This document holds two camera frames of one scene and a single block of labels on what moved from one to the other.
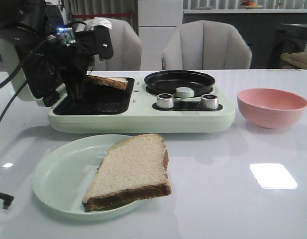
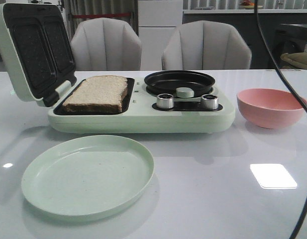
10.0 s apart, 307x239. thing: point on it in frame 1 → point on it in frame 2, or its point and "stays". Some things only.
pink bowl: (269, 108) stays
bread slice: (133, 169) → (102, 93)
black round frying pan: (167, 82) stays
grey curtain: (77, 11) stays
